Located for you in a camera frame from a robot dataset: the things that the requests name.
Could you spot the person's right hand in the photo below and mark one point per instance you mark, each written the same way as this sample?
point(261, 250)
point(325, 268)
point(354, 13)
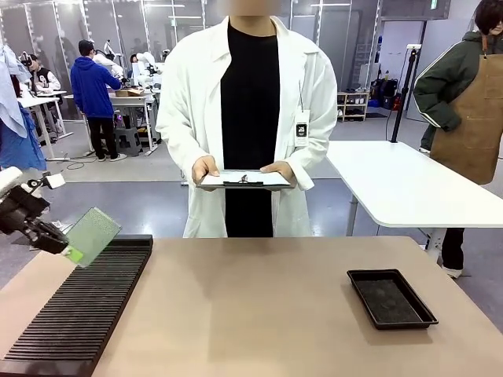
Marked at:
point(204, 169)

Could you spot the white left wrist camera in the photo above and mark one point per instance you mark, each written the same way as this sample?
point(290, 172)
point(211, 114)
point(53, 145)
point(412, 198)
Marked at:
point(53, 180)

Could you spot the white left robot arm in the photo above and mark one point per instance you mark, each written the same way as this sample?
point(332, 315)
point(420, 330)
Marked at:
point(8, 178)

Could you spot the seated person in varsity jacket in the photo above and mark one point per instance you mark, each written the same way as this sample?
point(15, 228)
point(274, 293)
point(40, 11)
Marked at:
point(41, 76)

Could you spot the black slotted PCB rack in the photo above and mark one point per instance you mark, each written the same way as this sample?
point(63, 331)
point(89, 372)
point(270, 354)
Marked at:
point(78, 306)

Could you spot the black bags pile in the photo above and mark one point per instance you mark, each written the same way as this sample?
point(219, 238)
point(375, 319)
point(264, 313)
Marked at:
point(387, 94)

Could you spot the wooden shoe shelf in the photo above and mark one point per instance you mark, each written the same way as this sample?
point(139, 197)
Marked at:
point(353, 106)

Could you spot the black plastic tray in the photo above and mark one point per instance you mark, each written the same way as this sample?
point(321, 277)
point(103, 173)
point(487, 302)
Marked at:
point(391, 300)

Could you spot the person in blue shirt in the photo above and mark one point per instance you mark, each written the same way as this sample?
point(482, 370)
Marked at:
point(15, 129)

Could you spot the person's right forearm white sleeve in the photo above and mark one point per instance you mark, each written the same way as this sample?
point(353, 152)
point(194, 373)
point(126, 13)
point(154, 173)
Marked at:
point(178, 133)

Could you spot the large white table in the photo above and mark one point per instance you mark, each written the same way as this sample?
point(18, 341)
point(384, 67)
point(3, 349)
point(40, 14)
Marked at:
point(404, 184)

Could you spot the person's left hand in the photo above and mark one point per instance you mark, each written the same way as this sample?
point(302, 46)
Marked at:
point(277, 168)

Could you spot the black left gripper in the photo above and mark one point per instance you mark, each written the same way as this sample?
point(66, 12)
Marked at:
point(19, 208)

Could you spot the white ID badge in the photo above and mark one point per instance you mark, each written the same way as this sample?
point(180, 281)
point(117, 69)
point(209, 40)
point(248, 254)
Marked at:
point(302, 129)

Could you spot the brown cardboard box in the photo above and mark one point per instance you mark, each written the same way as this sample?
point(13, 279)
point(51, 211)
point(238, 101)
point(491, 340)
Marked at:
point(129, 93)

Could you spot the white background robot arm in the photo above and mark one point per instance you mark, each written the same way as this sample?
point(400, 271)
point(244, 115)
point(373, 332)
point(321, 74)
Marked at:
point(147, 66)

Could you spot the green perforated PCB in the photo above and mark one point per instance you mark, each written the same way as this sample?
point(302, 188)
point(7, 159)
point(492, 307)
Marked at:
point(94, 231)

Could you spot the person's left forearm white sleeve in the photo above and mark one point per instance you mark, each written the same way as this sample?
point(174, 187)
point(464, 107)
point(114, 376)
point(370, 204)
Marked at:
point(314, 145)

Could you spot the black tripod pole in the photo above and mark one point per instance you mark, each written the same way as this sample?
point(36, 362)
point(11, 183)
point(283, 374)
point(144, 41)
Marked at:
point(404, 94)

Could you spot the person in brown apron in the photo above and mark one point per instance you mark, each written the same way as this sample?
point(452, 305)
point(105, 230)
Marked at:
point(467, 98)

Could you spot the black step stool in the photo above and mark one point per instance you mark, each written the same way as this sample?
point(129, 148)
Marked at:
point(127, 141)

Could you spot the grey clipboard with paper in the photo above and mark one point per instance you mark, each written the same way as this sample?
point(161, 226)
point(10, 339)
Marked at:
point(243, 181)

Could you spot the small white background desk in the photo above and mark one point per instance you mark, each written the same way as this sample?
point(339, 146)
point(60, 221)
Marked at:
point(39, 106)

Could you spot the person in blue hoodie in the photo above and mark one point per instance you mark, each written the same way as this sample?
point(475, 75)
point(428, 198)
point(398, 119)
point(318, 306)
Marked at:
point(94, 90)

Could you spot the person in white lab coat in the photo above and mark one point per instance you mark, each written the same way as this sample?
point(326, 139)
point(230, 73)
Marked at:
point(249, 118)

